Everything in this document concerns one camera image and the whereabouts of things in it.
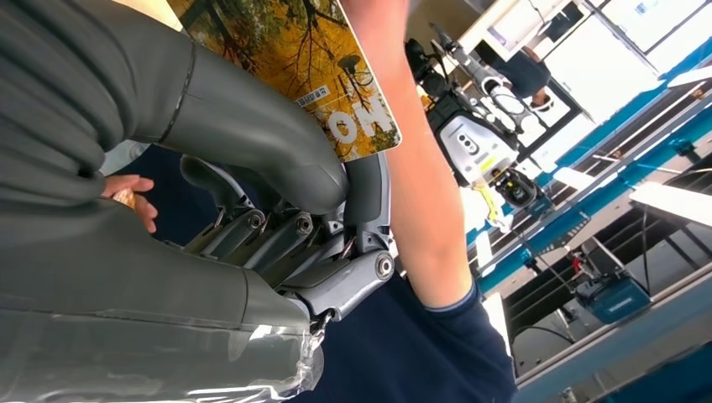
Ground background person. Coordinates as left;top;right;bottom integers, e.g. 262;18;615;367
489;47;556;113

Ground ribbed grey right arm sleeve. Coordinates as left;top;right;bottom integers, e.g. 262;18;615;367
0;0;196;208

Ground blue framed workbench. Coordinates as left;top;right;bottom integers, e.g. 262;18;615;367
467;39;712;296

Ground white and black humanoid robot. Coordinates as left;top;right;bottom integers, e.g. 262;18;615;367
405;22;558;235

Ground blue tool case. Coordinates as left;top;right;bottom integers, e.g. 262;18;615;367
575;275;653;326

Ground grey workbench with blue edge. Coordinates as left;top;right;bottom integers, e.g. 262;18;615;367
510;266;712;403

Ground white table panel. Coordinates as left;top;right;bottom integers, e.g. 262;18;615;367
628;181;712;229

